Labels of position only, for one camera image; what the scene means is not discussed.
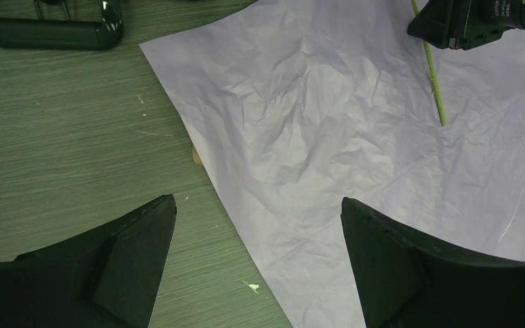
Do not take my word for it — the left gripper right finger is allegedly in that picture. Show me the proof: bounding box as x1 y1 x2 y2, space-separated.
340 197 525 327

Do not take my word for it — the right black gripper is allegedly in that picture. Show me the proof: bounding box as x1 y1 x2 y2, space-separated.
407 0 525 50

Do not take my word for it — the tan ribbon bow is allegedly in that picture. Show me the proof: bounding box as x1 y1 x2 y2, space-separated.
191 146 203 166

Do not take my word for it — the pink flower bouquet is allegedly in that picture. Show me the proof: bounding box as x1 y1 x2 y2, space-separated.
409 0 448 127

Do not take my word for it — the black carrying case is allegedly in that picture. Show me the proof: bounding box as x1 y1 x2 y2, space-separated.
0 1 124 51

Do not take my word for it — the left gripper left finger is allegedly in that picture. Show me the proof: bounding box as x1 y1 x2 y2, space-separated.
0 195 177 327

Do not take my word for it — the purple and pink wrapping paper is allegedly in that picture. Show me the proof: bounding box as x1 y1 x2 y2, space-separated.
141 1 525 327

